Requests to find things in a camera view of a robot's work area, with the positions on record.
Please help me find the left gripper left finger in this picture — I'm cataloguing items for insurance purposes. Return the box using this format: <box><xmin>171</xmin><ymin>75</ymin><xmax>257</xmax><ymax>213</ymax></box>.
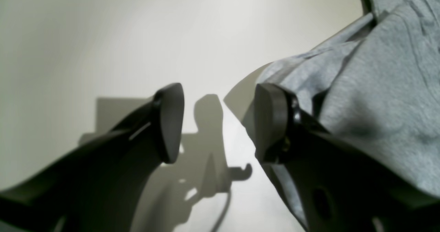
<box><xmin>0</xmin><ymin>83</ymin><xmax>185</xmax><ymax>232</ymax></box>

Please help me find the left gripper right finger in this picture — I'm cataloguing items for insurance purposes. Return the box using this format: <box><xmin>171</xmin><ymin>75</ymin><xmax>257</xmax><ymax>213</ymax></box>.
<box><xmin>254</xmin><ymin>83</ymin><xmax>439</xmax><ymax>232</ymax></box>

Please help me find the grey T-shirt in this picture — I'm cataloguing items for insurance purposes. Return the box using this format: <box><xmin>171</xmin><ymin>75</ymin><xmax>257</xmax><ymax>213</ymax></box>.
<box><xmin>256</xmin><ymin>0</ymin><xmax>440</xmax><ymax>231</ymax></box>

